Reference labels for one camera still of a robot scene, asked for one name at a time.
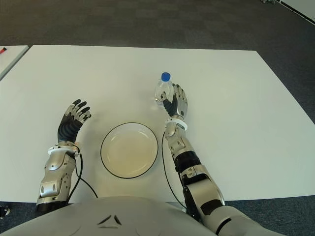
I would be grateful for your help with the grey chair base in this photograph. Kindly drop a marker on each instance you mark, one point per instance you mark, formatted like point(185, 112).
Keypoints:
point(267, 1)

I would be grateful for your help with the black caster wheel base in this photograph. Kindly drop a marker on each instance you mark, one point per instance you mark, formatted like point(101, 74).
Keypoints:
point(5, 212)

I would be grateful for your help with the red marker pen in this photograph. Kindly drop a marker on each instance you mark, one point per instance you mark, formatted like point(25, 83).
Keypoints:
point(3, 51)

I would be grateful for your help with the robot right arm silver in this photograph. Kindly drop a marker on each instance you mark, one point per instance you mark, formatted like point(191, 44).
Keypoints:
point(182, 147)

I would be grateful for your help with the white side table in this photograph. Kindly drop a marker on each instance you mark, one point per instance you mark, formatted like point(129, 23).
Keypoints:
point(9, 61)

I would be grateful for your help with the robot right hand black silver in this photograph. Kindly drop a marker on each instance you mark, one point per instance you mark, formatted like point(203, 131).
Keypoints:
point(178, 105)

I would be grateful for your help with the robot left hand black silver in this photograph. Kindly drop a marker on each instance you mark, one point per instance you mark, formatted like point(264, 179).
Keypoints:
point(69, 129)

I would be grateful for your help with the white plate black rim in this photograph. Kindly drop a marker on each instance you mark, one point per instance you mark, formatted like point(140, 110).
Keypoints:
point(129, 150)

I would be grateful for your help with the robot left arm silver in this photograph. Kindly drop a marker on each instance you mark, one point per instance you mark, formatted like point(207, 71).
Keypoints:
point(56, 169)

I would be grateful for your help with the grey robot torso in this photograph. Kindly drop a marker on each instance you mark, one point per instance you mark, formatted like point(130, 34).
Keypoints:
point(110, 216)

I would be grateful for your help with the clear water bottle blue cap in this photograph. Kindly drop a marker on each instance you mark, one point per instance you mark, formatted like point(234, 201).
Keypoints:
point(162, 86)

